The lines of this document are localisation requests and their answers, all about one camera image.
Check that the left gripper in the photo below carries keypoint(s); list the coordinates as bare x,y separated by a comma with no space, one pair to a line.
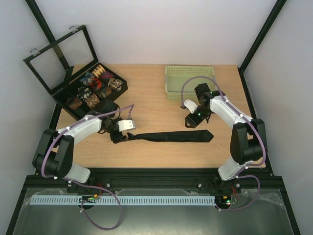
118,138

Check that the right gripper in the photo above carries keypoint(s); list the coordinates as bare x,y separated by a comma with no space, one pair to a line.
192,120

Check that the black necktie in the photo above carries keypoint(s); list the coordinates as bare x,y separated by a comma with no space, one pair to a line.
178,136

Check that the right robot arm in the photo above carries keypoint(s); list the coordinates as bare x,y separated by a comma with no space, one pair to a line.
248,143

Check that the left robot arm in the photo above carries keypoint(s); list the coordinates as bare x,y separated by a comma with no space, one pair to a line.
54,154

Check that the green plastic basket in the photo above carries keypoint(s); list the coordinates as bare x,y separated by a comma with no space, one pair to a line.
176,76

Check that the olive brown rolled tie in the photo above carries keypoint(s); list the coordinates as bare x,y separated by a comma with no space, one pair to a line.
104,91

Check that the brown dotted rolled tie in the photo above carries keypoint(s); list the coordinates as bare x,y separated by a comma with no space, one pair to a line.
92,101

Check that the brown beige rolled tie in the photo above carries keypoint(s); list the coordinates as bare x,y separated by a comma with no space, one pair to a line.
115,84

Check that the black tie storage box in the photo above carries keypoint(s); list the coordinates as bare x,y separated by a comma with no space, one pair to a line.
70,89

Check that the orange striped rolled tie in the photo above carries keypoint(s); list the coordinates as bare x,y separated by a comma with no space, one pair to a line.
96,84

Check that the black white rolled tie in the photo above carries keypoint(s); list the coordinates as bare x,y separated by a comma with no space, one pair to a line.
84,93

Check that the rust brown rolled tie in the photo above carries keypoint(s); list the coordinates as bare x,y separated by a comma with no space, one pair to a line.
73,103

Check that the dark red rolled tie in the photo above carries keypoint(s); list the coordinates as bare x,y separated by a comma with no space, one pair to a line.
105,77

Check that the blue patterned rolled tie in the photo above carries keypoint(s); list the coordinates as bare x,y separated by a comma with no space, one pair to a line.
89,79

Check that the tan patterned rolled tie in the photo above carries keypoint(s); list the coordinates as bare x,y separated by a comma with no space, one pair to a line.
98,71

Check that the glass box lid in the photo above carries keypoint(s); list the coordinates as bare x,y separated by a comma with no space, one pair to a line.
77,48

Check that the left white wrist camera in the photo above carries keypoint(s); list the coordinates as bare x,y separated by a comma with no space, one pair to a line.
126,125

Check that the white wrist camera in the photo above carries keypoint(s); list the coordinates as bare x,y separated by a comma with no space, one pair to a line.
190,105
126,125

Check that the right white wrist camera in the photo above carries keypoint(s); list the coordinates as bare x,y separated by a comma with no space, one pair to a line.
190,105

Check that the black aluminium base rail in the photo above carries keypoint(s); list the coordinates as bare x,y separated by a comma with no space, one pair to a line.
201,180

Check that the white slotted cable duct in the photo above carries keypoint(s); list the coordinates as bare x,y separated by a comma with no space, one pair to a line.
124,200

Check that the right black frame post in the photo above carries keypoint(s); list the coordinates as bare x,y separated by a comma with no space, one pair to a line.
278,6

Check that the black frame post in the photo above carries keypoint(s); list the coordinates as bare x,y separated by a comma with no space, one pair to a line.
47,32
278,6

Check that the left black frame post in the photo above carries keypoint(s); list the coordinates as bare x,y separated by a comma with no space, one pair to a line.
47,32

